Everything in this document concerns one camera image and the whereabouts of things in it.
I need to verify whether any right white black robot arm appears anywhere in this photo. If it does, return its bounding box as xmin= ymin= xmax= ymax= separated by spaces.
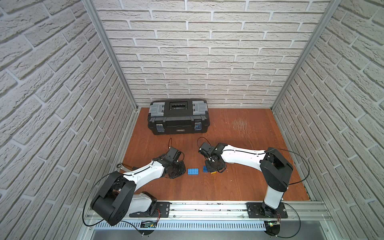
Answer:
xmin=199 ymin=143 xmax=293 ymax=219

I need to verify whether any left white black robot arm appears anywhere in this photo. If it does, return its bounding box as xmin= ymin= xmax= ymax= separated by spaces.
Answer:
xmin=90 ymin=147 xmax=186 ymax=226

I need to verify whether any black plastic toolbox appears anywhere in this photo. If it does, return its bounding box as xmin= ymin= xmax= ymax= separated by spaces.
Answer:
xmin=148 ymin=99 xmax=210 ymax=135

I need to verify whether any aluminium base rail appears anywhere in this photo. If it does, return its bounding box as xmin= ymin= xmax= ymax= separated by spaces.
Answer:
xmin=86 ymin=200 xmax=331 ymax=222

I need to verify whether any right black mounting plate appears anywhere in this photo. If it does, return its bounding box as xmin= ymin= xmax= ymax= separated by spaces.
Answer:
xmin=246 ymin=202 xmax=288 ymax=219

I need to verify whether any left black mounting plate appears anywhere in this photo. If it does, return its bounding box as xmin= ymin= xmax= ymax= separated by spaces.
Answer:
xmin=129 ymin=202 xmax=171 ymax=218

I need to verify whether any white slotted cable duct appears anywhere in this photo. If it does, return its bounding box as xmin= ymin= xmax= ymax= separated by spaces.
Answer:
xmin=95 ymin=220 xmax=266 ymax=231

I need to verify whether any black mounting plate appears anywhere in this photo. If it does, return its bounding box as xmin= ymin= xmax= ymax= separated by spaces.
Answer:
xmin=246 ymin=202 xmax=288 ymax=219
xmin=129 ymin=202 xmax=171 ymax=218

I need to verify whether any long blue lego brick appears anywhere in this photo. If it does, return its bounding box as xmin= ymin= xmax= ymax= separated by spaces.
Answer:
xmin=188 ymin=168 xmax=199 ymax=175

